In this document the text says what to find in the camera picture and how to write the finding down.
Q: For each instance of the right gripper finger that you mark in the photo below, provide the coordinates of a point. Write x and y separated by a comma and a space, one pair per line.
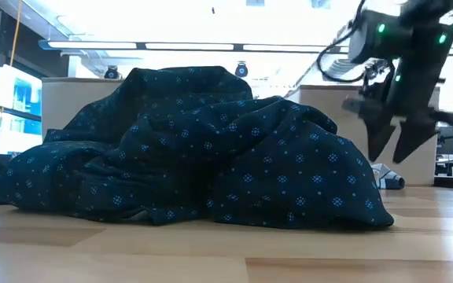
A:
413, 139
378, 131

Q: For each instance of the navy dotted garment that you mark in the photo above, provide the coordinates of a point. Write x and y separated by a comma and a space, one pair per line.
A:
218, 157

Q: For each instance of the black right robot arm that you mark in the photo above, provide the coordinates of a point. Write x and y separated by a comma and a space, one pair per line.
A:
380, 41

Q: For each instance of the black computer monitor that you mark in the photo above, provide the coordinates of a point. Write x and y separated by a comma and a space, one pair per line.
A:
446, 141

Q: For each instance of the dark gadget on partition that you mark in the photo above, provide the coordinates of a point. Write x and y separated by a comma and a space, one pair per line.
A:
374, 72

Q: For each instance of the white blue-striped garment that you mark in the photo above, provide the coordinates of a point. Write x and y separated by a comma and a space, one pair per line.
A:
387, 177

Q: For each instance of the tall beige partition wall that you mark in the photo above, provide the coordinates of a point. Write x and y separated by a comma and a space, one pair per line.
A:
348, 129

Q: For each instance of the long ceiling light rail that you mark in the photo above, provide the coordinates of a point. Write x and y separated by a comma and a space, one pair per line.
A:
189, 46

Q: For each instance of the low beige partition wall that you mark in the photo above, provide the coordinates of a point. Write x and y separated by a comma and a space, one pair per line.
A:
69, 102

